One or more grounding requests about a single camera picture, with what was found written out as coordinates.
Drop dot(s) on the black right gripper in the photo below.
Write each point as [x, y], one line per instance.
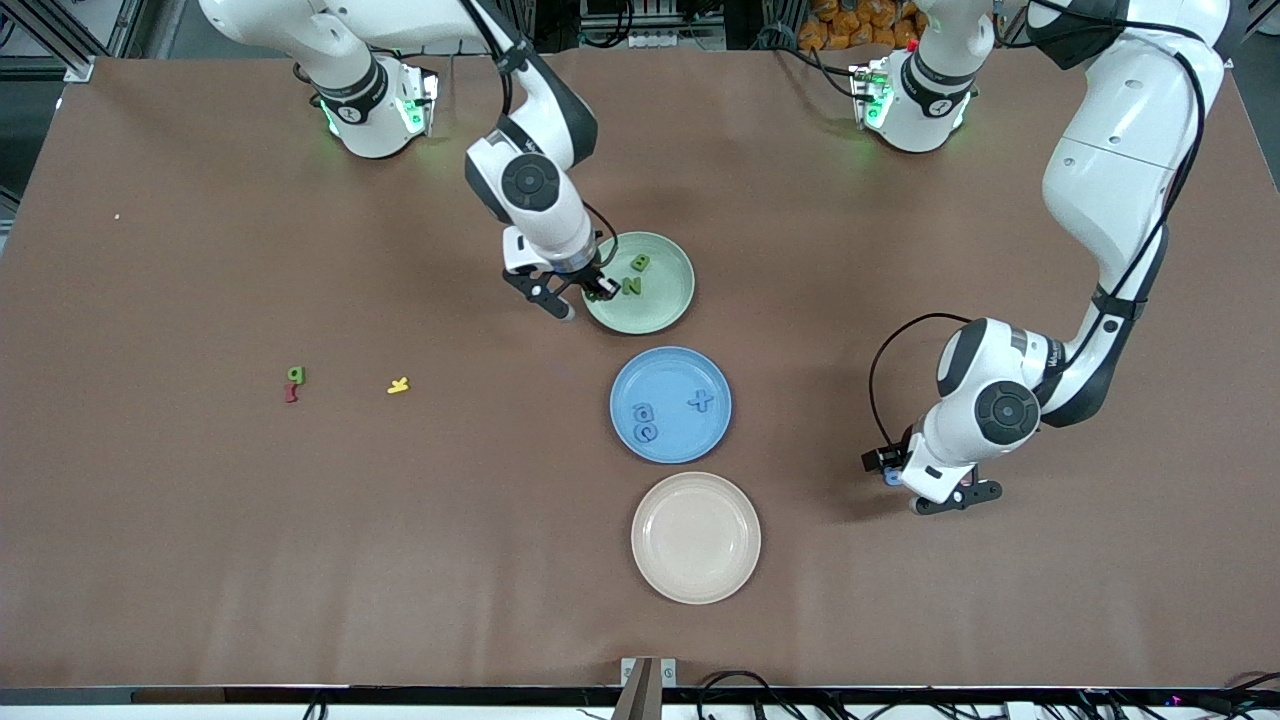
[587, 279]

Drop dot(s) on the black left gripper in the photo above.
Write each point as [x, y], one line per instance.
[886, 458]

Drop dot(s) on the blue letter x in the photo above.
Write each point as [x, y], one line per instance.
[700, 401]

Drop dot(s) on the blue letter c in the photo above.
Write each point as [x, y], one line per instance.
[640, 434]

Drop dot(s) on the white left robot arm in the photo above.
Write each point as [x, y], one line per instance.
[1110, 180]

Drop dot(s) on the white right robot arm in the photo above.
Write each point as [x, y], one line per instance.
[300, 25]

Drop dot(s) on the pale green plate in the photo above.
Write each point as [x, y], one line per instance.
[660, 295]

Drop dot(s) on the blue plate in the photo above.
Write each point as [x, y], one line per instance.
[670, 380]

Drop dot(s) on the beige plate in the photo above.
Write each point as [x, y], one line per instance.
[696, 538]

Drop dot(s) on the white power strip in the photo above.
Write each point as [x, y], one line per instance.
[660, 40]

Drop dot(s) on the bag of orange fruit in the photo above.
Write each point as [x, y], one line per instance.
[850, 25]

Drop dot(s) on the grey metal camera bracket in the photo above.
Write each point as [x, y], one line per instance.
[648, 690]

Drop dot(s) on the black table edge rail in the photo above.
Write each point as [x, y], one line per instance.
[300, 696]

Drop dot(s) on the aluminium frame post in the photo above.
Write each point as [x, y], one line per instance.
[78, 68]
[1255, 25]

